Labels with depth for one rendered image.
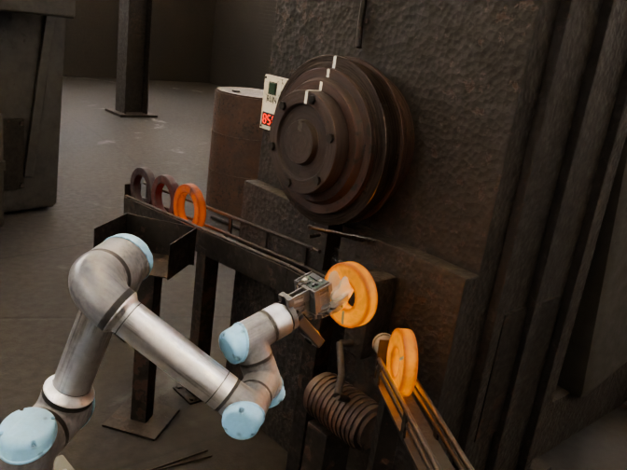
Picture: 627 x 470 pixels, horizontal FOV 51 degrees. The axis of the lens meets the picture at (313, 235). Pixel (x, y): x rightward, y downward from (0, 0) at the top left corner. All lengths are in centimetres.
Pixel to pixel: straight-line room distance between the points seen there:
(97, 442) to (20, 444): 91
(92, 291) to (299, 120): 77
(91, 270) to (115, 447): 117
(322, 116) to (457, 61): 37
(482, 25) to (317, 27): 60
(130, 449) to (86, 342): 93
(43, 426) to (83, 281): 38
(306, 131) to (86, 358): 79
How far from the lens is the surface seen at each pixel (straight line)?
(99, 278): 132
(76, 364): 156
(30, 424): 157
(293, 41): 221
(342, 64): 181
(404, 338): 152
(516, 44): 167
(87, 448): 241
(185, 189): 251
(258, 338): 139
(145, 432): 246
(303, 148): 178
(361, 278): 152
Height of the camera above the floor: 143
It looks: 18 degrees down
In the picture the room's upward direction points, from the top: 8 degrees clockwise
